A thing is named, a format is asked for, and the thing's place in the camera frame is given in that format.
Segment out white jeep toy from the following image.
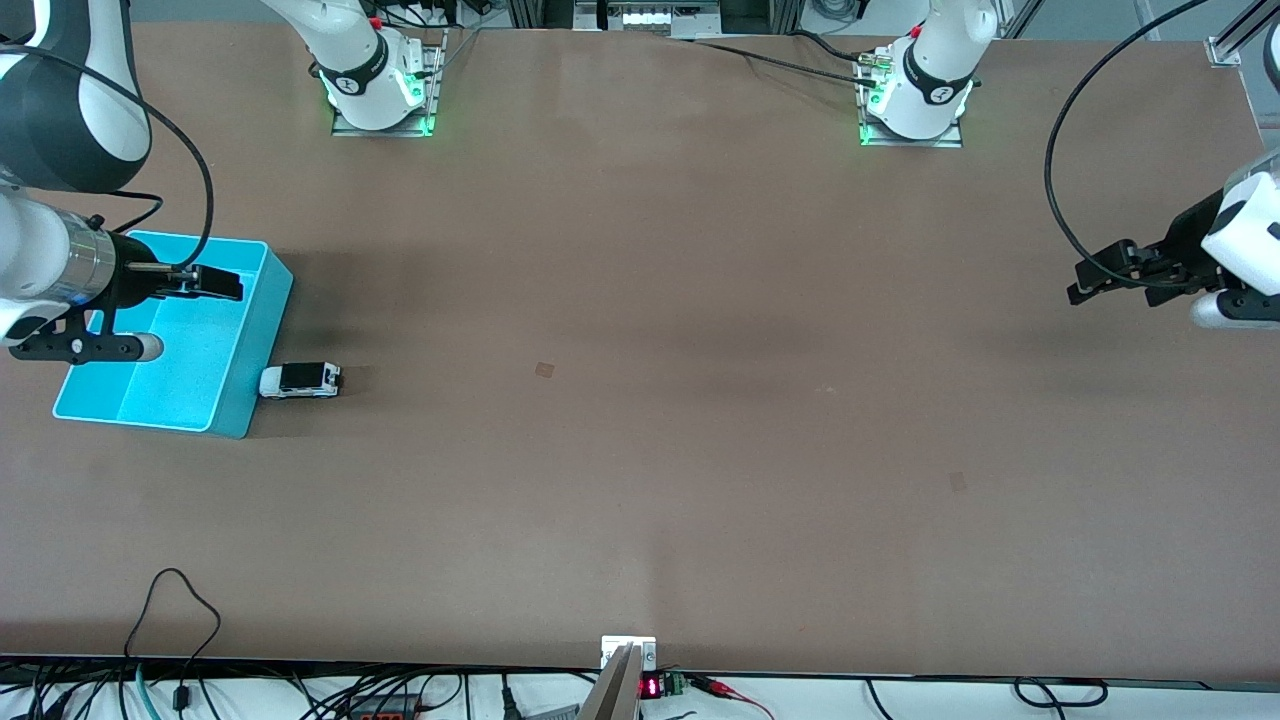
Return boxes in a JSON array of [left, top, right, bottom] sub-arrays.
[[259, 362, 343, 401]]

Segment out cyan plastic bin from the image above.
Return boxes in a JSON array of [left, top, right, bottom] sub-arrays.
[[52, 230, 294, 439]]

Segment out silver control unit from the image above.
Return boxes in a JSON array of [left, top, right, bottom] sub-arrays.
[[573, 0, 721, 39]]

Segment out red black clip leads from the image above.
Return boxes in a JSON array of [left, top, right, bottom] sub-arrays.
[[690, 675, 776, 720]]

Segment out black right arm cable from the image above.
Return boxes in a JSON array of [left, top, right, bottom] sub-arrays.
[[0, 45, 216, 273]]

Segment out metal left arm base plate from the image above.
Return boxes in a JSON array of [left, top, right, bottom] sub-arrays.
[[858, 50, 964, 149]]

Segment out aluminium frame corner extrusion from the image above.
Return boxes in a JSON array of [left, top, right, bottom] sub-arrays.
[[1205, 0, 1280, 69]]

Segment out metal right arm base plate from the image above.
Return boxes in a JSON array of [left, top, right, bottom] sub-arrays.
[[332, 45, 443, 138]]

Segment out thick black table cable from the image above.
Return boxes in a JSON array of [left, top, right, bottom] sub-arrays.
[[690, 30, 883, 87]]

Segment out black coiled cable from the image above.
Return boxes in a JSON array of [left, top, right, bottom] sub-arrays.
[[1012, 677, 1109, 709]]

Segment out thin black looped cable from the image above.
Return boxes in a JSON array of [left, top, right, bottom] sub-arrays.
[[122, 568, 223, 713]]

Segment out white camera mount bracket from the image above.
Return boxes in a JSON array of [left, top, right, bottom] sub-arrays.
[[601, 636, 658, 669]]

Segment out grey aluminium camera bar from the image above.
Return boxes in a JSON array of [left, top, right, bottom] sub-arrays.
[[578, 645, 641, 720]]

